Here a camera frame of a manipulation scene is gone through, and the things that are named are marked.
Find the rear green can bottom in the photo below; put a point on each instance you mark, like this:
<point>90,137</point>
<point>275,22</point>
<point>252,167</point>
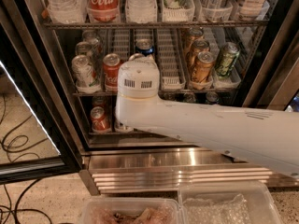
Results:
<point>189,98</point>

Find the green can middle shelf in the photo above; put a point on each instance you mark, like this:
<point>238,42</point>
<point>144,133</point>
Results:
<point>226,59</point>

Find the rear can left row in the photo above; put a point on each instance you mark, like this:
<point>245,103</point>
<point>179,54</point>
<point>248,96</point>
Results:
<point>92,37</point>

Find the coca-cola bottle top shelf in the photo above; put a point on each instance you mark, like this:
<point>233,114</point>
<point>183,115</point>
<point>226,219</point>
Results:
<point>103,10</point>

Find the gold can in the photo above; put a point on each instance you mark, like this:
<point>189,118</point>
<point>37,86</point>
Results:
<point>203,63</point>
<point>198,45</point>
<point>192,34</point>

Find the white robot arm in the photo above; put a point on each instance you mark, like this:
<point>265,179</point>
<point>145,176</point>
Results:
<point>269,138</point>

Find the open fridge door left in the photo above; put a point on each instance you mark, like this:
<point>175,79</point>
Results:
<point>34,140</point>

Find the front red can bottom shelf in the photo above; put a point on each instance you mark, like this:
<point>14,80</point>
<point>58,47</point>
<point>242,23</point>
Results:
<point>100,123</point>

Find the blue pepsi can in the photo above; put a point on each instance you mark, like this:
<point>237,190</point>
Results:
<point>144,46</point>
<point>136,56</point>

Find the front white sprite can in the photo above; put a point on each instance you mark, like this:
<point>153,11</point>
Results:
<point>84,72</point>

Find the white label bottle top right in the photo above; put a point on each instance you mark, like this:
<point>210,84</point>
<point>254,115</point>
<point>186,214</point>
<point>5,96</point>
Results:
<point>249,10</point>

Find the clear water bottle centre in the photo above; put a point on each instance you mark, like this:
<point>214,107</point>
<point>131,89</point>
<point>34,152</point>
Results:
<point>141,11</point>

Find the rear blue can bottom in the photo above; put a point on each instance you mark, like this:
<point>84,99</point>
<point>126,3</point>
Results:
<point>212,98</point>

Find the middle gold can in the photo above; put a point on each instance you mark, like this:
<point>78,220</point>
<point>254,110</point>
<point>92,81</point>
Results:
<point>198,45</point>

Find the front gold can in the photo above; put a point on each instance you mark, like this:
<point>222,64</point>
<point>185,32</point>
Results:
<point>203,63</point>

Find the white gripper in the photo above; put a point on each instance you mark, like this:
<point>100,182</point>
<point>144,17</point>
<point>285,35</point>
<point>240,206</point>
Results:
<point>138,77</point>

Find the rear red can bottom shelf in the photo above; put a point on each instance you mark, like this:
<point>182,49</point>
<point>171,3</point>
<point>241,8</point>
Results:
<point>99,101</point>

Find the clear water bottle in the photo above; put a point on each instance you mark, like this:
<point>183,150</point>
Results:
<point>141,11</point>
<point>67,11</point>

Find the rear white can bottom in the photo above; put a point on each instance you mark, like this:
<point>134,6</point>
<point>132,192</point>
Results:
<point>169,96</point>

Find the clear water bottle left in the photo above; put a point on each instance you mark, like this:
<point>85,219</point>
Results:
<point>67,11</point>

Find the middle white can left row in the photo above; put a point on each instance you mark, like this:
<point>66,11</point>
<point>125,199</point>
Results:
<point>84,48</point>

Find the stainless steel glass-door fridge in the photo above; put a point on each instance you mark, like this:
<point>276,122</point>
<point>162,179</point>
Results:
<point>125,159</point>

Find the rear gold can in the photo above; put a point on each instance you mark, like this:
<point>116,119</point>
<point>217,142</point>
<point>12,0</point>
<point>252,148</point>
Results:
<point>192,34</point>

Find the empty white shelf tray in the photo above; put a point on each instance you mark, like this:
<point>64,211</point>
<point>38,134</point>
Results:
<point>172,74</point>

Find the clear bin with brown items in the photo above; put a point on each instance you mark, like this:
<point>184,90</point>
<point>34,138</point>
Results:
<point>131,211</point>

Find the right fridge glass door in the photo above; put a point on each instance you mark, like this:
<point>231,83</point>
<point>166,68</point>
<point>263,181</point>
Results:
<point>277,81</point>

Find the clear bin with bubble wrap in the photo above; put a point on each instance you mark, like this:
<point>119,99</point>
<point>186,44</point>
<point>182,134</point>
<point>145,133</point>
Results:
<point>244,202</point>

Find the red coca-cola can middle shelf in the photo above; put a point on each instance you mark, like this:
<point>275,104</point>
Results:
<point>111,64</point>

